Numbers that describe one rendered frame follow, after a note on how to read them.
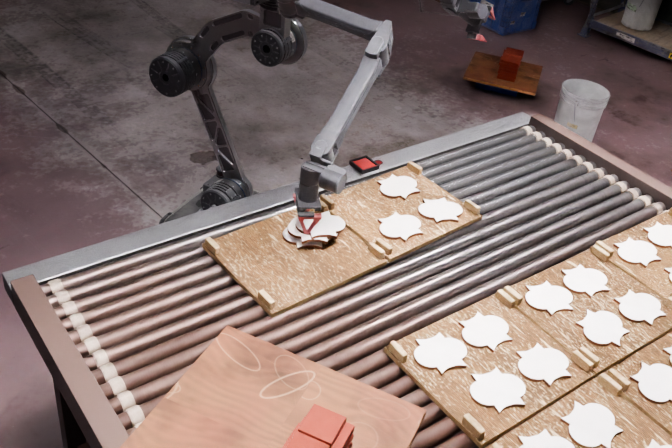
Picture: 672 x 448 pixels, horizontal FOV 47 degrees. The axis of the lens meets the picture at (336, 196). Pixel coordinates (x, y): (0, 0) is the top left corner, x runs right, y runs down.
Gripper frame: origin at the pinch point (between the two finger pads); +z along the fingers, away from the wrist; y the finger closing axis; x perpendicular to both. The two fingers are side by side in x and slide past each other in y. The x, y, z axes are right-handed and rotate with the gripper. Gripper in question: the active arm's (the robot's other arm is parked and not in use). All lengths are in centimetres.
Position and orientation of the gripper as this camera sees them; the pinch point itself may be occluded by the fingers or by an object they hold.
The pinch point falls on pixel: (304, 223)
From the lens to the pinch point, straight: 224.0
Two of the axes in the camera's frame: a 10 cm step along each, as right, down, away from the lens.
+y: -1.8, -5.5, 8.2
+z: -1.2, 8.3, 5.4
